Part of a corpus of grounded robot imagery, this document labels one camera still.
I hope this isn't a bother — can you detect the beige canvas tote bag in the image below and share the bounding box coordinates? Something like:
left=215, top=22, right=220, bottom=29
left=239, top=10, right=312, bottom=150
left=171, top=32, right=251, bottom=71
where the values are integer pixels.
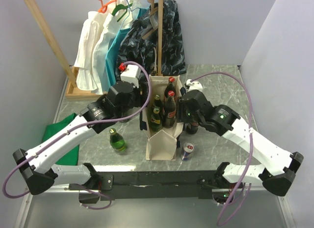
left=140, top=76, right=183, bottom=161

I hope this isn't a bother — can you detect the dark patterned shirt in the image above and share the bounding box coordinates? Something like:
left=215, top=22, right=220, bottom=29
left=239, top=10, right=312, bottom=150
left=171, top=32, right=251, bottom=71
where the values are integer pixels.
left=115, top=0, right=186, bottom=80

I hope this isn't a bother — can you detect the green bottle front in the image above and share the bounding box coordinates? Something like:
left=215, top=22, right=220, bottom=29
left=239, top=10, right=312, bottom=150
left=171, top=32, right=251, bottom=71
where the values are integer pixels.
left=109, top=128, right=127, bottom=152

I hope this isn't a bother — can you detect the pale white blouse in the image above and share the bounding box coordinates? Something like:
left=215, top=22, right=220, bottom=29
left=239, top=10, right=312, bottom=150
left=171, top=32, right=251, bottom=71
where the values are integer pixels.
left=92, top=0, right=127, bottom=95

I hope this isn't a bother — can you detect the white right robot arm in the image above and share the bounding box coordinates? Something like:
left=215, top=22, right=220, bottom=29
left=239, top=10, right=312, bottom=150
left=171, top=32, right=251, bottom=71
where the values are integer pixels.
left=177, top=90, right=304, bottom=197

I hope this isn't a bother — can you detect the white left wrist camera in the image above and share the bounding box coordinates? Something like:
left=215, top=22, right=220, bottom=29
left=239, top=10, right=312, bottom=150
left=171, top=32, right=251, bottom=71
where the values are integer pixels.
left=119, top=63, right=141, bottom=88

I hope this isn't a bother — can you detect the green cloth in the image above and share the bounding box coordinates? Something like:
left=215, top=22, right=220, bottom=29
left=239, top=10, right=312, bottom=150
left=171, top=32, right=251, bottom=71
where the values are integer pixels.
left=41, top=112, right=80, bottom=166

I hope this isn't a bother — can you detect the orange hanger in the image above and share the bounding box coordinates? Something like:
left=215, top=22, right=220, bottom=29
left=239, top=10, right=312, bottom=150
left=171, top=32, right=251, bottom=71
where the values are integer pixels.
left=97, top=0, right=117, bottom=13

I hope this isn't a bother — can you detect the wooden clothes rack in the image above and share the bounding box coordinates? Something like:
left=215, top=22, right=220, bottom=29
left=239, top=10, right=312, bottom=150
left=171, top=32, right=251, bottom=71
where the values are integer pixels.
left=23, top=0, right=163, bottom=101

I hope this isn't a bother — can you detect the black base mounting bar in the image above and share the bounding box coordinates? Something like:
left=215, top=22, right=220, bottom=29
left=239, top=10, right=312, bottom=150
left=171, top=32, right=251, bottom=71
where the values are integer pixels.
left=69, top=170, right=236, bottom=209

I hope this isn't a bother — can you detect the cola bottle front red cap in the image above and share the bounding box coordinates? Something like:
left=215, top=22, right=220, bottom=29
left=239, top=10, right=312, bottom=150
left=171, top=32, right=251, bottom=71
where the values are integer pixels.
left=162, top=90, right=176, bottom=128

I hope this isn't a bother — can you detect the white ruffled shirt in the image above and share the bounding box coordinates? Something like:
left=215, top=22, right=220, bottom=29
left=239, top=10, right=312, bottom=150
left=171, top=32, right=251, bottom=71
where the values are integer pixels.
left=74, top=11, right=106, bottom=94

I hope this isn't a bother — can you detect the dark cola bottle red cap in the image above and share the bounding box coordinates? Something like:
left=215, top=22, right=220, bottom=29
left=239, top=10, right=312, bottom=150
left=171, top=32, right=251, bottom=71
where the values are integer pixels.
left=163, top=77, right=177, bottom=101

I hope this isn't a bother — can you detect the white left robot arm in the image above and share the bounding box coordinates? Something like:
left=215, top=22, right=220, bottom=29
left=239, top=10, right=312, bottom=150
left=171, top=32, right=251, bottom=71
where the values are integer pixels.
left=13, top=81, right=152, bottom=195

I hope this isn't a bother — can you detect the silver blue energy drink can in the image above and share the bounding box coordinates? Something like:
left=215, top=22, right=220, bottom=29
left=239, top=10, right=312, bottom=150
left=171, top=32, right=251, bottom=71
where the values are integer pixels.
left=181, top=142, right=195, bottom=161

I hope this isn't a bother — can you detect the teal shirt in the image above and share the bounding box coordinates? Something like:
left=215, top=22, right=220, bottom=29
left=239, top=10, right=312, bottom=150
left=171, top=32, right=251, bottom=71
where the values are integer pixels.
left=104, top=8, right=148, bottom=91

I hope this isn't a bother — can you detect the green hanger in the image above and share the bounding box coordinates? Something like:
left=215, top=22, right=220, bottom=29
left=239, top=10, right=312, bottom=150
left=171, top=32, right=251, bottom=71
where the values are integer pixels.
left=111, top=4, right=128, bottom=22

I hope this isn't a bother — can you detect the aluminium rail frame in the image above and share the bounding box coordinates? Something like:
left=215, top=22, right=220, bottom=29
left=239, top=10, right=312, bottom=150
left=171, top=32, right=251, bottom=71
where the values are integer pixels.
left=16, top=185, right=296, bottom=228

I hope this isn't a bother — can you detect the green glass bottle yellow label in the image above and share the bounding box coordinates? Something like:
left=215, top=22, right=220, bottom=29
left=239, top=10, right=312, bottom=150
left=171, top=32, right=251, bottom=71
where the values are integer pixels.
left=152, top=94, right=163, bottom=111

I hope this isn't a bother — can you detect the blue wire hanger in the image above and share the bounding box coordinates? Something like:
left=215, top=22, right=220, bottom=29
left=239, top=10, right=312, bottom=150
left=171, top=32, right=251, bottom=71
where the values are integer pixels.
left=120, top=0, right=142, bottom=29

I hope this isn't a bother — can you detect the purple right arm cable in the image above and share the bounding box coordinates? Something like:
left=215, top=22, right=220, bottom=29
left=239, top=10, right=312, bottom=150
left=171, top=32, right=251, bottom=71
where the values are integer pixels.
left=190, top=71, right=255, bottom=227

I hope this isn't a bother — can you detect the wooden hanger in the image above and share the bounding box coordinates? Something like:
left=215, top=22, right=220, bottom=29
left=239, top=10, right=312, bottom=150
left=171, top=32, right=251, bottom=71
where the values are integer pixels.
left=142, top=0, right=158, bottom=39

